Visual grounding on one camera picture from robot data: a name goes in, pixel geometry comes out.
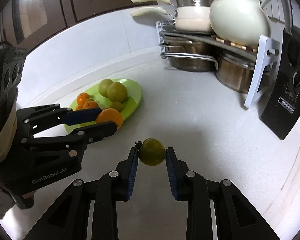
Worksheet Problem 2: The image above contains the steel pot lower right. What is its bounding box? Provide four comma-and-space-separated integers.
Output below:
216, 51, 255, 94

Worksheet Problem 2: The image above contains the brown longan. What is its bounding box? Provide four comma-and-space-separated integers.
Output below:
109, 101, 125, 112

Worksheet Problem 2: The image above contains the small orange tangerine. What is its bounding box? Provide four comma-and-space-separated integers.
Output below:
95, 108, 123, 129

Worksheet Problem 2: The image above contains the large green guava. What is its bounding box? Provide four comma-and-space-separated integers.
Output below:
107, 82, 128, 103

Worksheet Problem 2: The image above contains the green plate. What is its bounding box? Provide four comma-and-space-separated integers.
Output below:
65, 79, 142, 132

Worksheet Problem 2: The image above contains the steel pot lower left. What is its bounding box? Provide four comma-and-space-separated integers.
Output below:
160, 41, 218, 72

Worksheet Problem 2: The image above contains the white ceramic pot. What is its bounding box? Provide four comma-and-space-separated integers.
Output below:
210, 0, 272, 48

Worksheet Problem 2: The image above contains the orange tangerine left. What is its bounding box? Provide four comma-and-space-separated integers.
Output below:
75, 105, 83, 111

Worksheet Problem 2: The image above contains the white pot rack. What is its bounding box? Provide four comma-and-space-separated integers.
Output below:
156, 21, 280, 108

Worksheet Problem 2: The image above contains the orange tangerine centre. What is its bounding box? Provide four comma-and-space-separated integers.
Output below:
82, 100, 99, 109

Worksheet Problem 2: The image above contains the orange tangerine with stem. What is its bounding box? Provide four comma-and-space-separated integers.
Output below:
76, 92, 90, 106

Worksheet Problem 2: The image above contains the cream saucepan with handle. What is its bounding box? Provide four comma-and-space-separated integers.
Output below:
130, 6, 213, 33

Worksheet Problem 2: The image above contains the dark wooden window frame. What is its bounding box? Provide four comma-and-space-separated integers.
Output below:
0, 0, 158, 48

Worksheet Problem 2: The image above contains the small green tomato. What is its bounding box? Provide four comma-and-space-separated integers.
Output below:
135, 138, 166, 166

